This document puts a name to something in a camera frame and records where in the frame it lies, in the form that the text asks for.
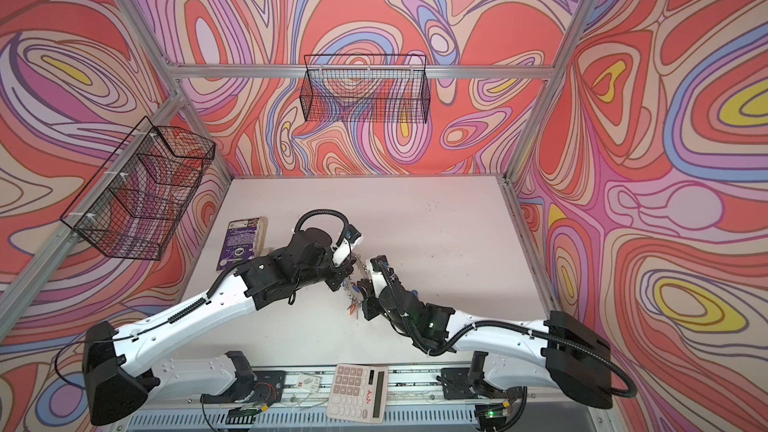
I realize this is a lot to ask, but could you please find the round keyring disc with keys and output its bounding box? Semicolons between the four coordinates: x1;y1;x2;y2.
343;254;370;319

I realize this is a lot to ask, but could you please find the back wire basket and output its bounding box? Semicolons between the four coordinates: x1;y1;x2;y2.
299;53;431;124

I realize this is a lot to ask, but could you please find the left wire basket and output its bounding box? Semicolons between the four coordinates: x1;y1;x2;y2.
59;118;216;261

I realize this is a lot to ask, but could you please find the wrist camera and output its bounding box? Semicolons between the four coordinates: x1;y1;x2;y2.
367;255;393;297
332;225;364;268

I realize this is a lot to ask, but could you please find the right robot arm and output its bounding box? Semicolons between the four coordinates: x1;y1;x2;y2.
363;255;638;409

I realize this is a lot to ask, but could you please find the wire basket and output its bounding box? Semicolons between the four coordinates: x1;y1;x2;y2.
59;118;216;261
299;53;431;124

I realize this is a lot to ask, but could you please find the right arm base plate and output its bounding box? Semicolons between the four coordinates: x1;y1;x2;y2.
436;367;528;402

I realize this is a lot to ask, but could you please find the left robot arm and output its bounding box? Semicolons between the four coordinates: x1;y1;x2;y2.
79;209;363;426

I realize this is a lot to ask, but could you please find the white pink calculator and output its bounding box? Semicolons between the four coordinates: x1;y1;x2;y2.
326;364;389;424

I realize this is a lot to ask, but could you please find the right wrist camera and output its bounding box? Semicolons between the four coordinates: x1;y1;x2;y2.
367;255;393;297

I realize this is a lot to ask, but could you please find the small white label card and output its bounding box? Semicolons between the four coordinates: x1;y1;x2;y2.
296;374;322;393

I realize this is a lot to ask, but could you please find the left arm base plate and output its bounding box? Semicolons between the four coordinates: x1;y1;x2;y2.
200;369;287;405

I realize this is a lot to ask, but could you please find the purple book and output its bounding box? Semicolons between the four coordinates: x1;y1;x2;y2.
216;217;268;272

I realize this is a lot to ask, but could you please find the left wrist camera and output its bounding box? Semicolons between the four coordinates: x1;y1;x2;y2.
332;225;364;268

